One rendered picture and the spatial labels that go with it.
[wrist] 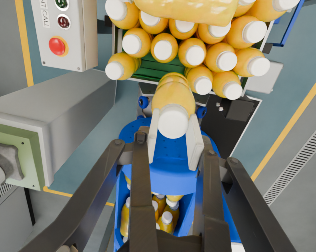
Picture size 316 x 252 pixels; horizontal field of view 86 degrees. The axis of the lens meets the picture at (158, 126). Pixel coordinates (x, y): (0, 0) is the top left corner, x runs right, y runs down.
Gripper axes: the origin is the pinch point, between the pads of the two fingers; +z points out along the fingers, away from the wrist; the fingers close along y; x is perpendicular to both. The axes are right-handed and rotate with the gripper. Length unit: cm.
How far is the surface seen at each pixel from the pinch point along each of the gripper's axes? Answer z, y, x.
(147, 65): 44.3, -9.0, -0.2
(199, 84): 24.0, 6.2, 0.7
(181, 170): 12.6, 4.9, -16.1
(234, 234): 35, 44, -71
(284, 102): 134, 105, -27
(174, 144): 22.6, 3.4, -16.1
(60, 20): 23.1, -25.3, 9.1
